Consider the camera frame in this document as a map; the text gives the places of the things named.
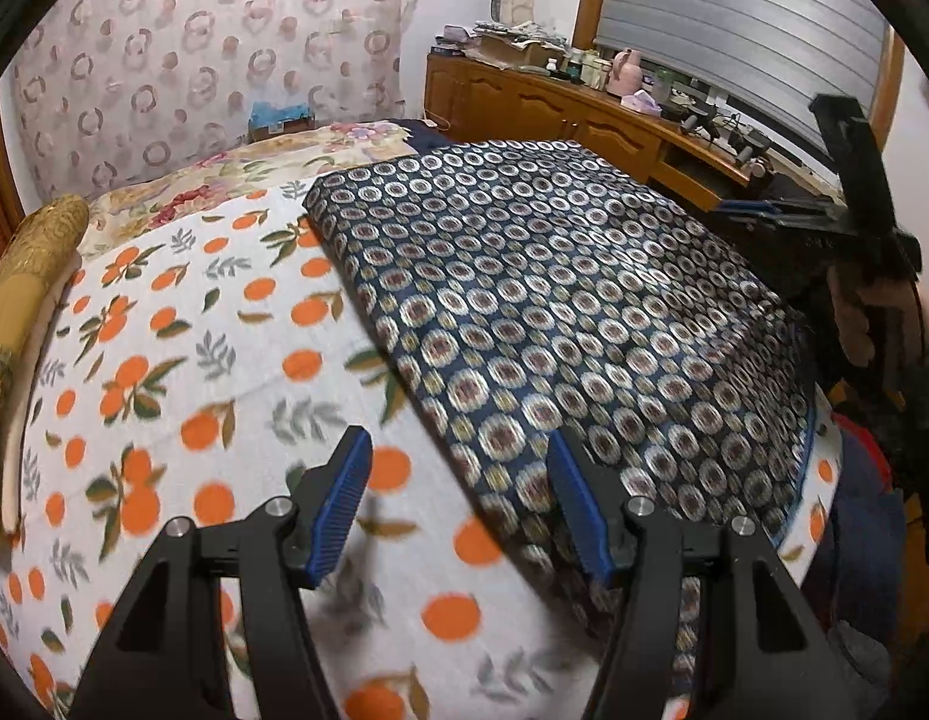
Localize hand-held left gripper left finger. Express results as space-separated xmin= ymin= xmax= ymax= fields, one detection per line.
xmin=70 ymin=426 xmax=376 ymax=720

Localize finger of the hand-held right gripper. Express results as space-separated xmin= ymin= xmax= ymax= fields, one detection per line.
xmin=715 ymin=197 xmax=850 ymax=214
xmin=757 ymin=211 xmax=850 ymax=232

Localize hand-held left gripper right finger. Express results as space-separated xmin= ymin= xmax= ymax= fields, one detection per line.
xmin=547 ymin=431 xmax=845 ymax=720

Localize blue circle-patterned robe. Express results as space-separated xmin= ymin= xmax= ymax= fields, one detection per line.
xmin=303 ymin=139 xmax=820 ymax=692

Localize person's right hand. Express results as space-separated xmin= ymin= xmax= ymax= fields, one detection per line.
xmin=825 ymin=262 xmax=929 ymax=373

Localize grey cylinders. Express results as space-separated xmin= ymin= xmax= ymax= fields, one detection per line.
xmin=735 ymin=139 xmax=775 ymax=182

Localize black device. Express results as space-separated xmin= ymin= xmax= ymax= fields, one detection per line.
xmin=675 ymin=109 xmax=725 ymax=140

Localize pink kettle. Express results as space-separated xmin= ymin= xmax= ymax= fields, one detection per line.
xmin=610 ymin=49 xmax=647 ymax=95

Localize grey window blind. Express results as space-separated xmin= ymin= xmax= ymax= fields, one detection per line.
xmin=592 ymin=0 xmax=890 ymax=140

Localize orange fruit print blanket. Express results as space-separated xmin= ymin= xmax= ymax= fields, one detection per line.
xmin=0 ymin=184 xmax=842 ymax=720

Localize group of small bottles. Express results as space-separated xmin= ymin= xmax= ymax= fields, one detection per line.
xmin=562 ymin=49 xmax=613 ymax=88

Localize wooden sideboard cabinet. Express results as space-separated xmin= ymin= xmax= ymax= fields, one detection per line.
xmin=423 ymin=52 xmax=835 ymax=215

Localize pile of papers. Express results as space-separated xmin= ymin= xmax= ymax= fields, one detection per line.
xmin=434 ymin=15 xmax=568 ymax=70

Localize floral pink pillow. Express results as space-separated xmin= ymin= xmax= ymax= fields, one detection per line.
xmin=82 ymin=120 xmax=418 ymax=260

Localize cardboard box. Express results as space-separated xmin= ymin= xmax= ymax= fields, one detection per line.
xmin=247 ymin=117 xmax=316 ymax=145

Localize yellow woven pillow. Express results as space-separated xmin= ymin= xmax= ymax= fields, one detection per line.
xmin=0 ymin=193 xmax=91 ymax=550

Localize blue cloth bundle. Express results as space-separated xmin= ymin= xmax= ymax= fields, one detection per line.
xmin=248 ymin=99 xmax=314 ymax=128

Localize ring-patterned curtain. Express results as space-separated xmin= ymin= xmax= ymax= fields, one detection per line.
xmin=0 ymin=0 xmax=430 ymax=200

